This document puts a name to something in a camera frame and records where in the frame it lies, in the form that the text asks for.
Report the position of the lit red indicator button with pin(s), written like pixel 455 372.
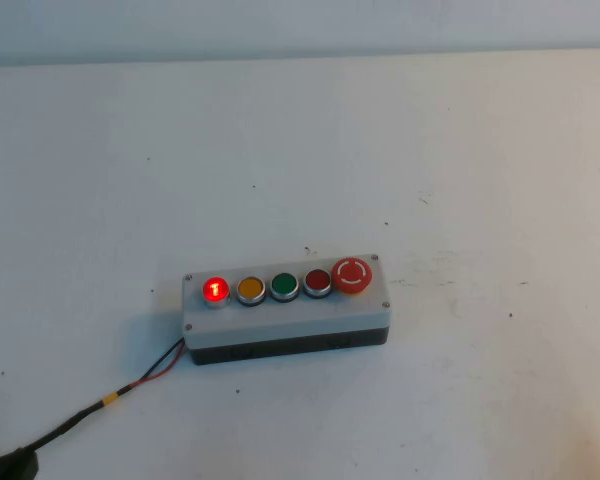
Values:
pixel 216 290

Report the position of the dark red push button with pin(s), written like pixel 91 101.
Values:
pixel 317 280

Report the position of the green push button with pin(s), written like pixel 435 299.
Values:
pixel 284 284

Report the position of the grey button control box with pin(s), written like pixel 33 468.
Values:
pixel 280 322

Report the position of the yellow push button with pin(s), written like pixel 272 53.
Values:
pixel 250 288

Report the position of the red emergency stop mushroom button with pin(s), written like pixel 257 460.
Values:
pixel 351 274

